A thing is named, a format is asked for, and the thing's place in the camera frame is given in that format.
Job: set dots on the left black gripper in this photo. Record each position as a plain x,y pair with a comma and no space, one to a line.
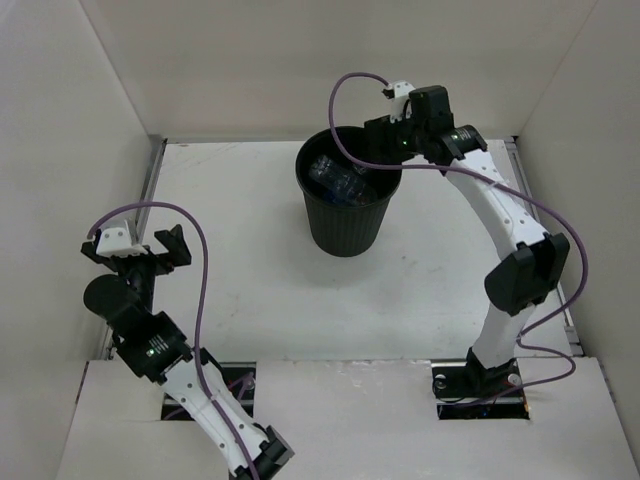
147,257

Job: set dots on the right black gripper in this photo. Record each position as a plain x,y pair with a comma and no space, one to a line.
379,131

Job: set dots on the blue label plastic bottle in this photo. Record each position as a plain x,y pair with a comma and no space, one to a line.
343,187

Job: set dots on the black ribbed plastic bin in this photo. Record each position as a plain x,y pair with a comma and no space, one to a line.
342,231

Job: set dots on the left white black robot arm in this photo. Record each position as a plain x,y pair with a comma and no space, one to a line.
154,347

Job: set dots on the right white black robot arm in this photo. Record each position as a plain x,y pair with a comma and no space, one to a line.
462,155

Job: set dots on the clear unlabelled plastic bottle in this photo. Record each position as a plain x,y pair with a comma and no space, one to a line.
362,168

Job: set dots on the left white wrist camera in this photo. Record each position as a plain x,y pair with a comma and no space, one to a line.
119,240

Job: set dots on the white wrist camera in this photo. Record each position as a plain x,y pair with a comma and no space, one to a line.
398,94
119,240

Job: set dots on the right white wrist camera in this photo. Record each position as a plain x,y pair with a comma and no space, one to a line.
398,94

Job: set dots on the right aluminium table rail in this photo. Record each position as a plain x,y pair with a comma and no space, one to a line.
532,274

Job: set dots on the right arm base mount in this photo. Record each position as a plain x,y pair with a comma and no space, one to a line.
468,391

